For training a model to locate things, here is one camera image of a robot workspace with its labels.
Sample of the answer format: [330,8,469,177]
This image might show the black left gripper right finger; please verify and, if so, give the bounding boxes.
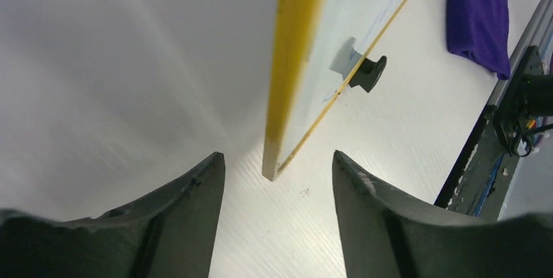
[332,151,552,277]

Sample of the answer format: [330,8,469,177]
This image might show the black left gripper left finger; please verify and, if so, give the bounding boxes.
[1,152,226,277]

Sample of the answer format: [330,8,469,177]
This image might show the yellow framed whiteboard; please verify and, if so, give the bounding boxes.
[262,0,408,181]

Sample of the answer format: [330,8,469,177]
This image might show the purple cloth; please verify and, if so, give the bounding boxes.
[445,0,511,80]

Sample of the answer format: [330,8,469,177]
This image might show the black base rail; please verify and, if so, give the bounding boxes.
[434,46,546,221]

